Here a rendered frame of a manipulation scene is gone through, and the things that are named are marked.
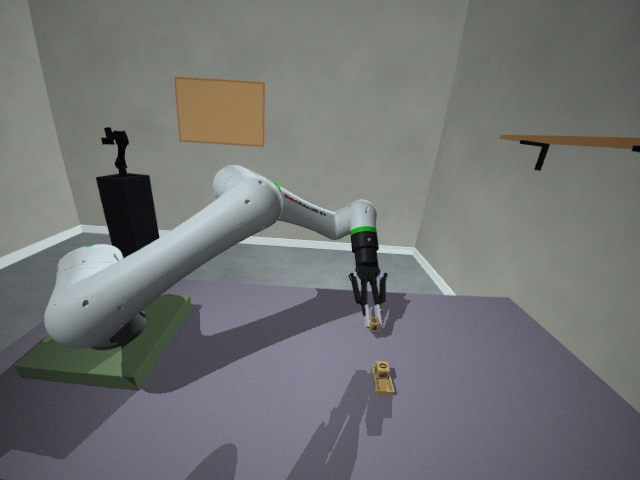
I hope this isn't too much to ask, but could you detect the tan number cube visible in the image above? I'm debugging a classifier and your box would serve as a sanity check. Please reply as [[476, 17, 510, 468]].
[[374, 361, 390, 379], [367, 317, 380, 332]]

